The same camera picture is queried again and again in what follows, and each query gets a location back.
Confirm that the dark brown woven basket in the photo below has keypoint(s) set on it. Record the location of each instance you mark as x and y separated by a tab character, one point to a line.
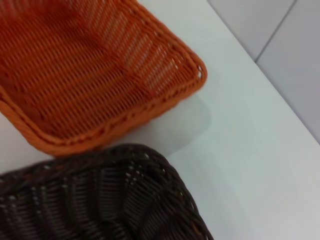
100	200

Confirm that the orange woven basket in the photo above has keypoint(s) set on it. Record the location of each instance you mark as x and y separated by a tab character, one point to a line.
82	75

